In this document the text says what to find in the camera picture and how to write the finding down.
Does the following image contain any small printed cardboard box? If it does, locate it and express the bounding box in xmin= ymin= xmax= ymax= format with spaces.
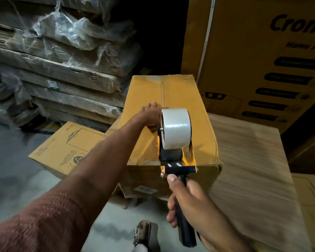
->
xmin=28 ymin=121 xmax=107 ymax=180

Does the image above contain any large printed cardboard box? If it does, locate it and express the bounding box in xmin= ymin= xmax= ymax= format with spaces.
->
xmin=181 ymin=0 xmax=315 ymax=135

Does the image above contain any brown sandal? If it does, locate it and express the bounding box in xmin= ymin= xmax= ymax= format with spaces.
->
xmin=132 ymin=220 xmax=159 ymax=252

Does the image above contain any plastic-wrapped flat cardboard stack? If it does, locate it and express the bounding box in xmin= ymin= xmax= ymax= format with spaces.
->
xmin=0 ymin=0 xmax=143 ymax=132

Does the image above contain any person's right hand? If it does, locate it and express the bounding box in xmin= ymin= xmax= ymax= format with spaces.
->
xmin=166 ymin=174 xmax=235 ymax=245

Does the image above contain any person's left forearm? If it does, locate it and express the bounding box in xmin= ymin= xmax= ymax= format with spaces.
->
xmin=0 ymin=112 xmax=149 ymax=252

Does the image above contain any flat tan cardboard box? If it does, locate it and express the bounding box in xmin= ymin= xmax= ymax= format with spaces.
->
xmin=291 ymin=173 xmax=315 ymax=252

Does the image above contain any yellow black tape dispenser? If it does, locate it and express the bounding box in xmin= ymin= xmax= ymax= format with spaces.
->
xmin=157 ymin=109 xmax=199 ymax=248

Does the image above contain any plain brown cardboard box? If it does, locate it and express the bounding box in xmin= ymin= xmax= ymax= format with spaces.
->
xmin=118 ymin=74 xmax=223 ymax=200

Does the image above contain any person's right forearm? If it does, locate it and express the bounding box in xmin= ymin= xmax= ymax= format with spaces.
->
xmin=199 ymin=229 xmax=256 ymax=252

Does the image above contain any clear packing tape roll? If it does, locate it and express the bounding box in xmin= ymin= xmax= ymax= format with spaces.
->
xmin=161 ymin=108 xmax=192 ymax=151

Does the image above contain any person's left hand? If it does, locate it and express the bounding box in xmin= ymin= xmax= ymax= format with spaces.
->
xmin=140 ymin=101 xmax=169 ymax=132

